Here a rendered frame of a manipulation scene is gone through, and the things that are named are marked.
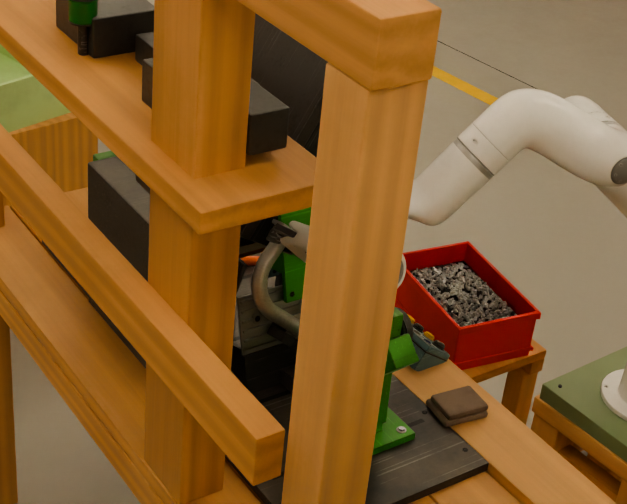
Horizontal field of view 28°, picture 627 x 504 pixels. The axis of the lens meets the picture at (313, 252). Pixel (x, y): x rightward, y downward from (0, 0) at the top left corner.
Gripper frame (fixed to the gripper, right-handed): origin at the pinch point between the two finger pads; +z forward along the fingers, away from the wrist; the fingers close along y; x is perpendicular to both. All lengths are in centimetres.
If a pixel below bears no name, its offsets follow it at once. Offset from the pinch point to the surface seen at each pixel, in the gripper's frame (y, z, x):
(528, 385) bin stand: -83, 4, -11
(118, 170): 21.0, 31.1, 2.8
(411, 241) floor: -165, 165, -71
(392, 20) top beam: 59, -81, -8
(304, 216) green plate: -2.9, 2.4, -6.9
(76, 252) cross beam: 30.5, 8.2, 23.4
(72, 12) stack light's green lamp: 55, 11, -10
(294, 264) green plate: -7.4, 3.1, 1.6
